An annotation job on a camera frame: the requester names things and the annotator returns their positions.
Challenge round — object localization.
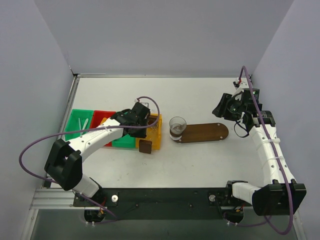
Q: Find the white toothbrush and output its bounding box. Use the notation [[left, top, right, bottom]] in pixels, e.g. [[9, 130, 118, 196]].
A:
[[78, 118, 89, 130]]

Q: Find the green bin with toothbrushes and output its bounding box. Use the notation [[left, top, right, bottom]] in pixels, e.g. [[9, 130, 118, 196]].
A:
[[64, 109, 94, 132]]

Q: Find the aluminium frame rail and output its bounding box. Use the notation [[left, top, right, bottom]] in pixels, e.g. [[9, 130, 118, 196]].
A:
[[29, 188, 99, 210]]

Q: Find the red bin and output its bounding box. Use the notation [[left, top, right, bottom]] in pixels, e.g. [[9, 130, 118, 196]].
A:
[[89, 109, 117, 148]]

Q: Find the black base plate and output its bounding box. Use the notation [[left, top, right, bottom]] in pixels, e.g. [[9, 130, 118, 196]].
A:
[[72, 187, 254, 221]]

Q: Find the dark wooden oval tray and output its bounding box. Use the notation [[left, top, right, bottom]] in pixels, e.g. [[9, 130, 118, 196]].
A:
[[169, 123, 229, 144]]

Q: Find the green bin with cups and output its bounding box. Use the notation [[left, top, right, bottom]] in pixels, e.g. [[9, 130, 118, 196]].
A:
[[111, 135, 136, 149]]

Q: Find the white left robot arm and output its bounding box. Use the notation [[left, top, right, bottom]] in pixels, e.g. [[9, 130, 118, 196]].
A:
[[44, 102, 151, 206]]

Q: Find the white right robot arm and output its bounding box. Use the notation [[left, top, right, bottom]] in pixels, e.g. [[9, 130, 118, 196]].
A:
[[212, 88, 307, 216]]

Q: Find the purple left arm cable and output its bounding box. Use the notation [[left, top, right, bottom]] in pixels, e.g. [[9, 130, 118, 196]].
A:
[[19, 96, 161, 185]]

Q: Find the clear glass cup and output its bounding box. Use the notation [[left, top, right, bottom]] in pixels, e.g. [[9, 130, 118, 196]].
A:
[[169, 116, 187, 141]]

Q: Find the yellow bin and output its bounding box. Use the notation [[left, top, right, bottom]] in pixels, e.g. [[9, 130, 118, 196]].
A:
[[135, 114, 162, 151]]

